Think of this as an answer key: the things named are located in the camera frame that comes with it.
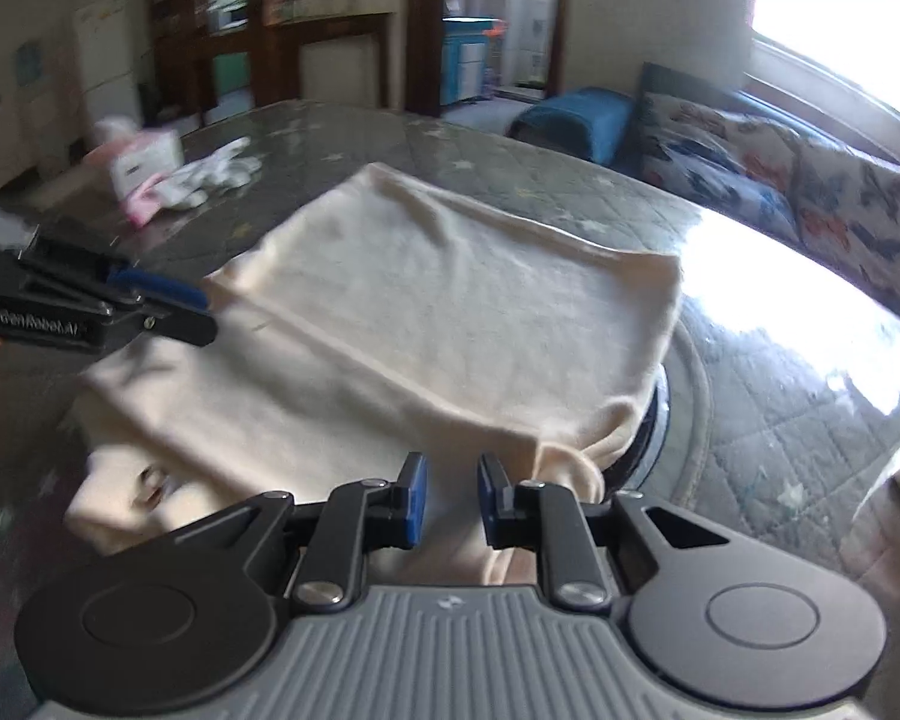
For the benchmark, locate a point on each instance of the dark wooden cabinet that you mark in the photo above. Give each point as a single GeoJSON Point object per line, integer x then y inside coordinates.
{"type": "Point", "coordinates": [270, 37]}

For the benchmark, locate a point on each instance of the butterfly print sofa cushion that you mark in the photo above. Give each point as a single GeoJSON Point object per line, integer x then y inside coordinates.
{"type": "Point", "coordinates": [862, 214]}
{"type": "Point", "coordinates": [712, 157]}

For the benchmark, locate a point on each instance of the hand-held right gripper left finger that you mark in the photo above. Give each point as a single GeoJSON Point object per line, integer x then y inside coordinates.
{"type": "Point", "coordinates": [416, 501]}

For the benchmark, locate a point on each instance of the blue padded seat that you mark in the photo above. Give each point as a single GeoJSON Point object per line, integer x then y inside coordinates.
{"type": "Point", "coordinates": [570, 124]}

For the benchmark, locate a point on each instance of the small white cloth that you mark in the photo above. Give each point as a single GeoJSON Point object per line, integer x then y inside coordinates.
{"type": "Point", "coordinates": [210, 169]}

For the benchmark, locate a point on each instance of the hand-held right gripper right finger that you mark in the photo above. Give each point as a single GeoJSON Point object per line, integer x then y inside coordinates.
{"type": "Point", "coordinates": [489, 504]}

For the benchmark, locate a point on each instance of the round table turntable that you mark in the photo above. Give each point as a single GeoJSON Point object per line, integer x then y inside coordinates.
{"type": "Point", "coordinates": [686, 405]}

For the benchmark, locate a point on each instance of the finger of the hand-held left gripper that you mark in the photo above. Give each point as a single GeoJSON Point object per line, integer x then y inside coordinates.
{"type": "Point", "coordinates": [172, 326]}
{"type": "Point", "coordinates": [157, 289]}

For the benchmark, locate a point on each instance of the cream knit garment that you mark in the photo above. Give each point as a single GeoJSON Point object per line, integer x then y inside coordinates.
{"type": "Point", "coordinates": [420, 300]}

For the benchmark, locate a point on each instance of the quilted star print tablecloth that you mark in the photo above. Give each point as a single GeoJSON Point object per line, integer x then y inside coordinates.
{"type": "Point", "coordinates": [495, 165]}

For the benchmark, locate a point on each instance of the pink and white tissue box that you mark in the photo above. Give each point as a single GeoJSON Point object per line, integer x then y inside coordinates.
{"type": "Point", "coordinates": [139, 165]}

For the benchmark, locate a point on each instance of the blue storage cabinet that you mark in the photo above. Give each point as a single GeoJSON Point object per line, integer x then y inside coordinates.
{"type": "Point", "coordinates": [469, 60]}

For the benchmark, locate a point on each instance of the white refrigerator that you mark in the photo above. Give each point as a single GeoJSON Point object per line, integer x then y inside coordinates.
{"type": "Point", "coordinates": [105, 52]}

